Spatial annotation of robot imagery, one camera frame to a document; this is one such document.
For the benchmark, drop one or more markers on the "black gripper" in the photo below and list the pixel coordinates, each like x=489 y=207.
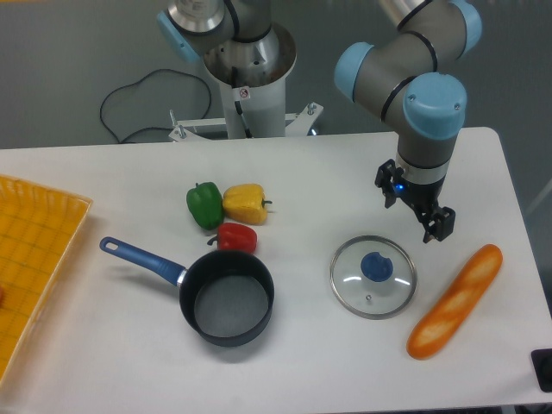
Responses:
x=438 y=222

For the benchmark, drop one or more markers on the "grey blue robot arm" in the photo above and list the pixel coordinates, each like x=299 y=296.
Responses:
x=400 y=83

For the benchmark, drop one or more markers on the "long orange baguette bread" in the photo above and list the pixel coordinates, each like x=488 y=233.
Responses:
x=437 y=327

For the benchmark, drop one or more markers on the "glass pot lid blue knob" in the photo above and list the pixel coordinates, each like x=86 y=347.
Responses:
x=373 y=277

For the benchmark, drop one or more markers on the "yellow bell pepper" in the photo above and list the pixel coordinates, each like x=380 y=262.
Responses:
x=246 y=203

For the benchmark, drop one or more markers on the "red bell pepper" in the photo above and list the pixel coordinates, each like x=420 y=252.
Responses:
x=235 y=236

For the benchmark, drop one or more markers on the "black object table corner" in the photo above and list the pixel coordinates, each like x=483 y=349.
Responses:
x=542 y=363

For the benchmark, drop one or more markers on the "green bell pepper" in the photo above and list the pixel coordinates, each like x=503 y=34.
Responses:
x=205 y=203

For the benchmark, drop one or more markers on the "yellow woven basket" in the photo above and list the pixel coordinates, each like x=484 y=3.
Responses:
x=38 y=226

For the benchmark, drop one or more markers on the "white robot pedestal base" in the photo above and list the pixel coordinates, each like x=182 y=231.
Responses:
x=251 y=77

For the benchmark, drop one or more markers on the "dark saucepan blue handle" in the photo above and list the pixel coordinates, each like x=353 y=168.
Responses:
x=226 y=296

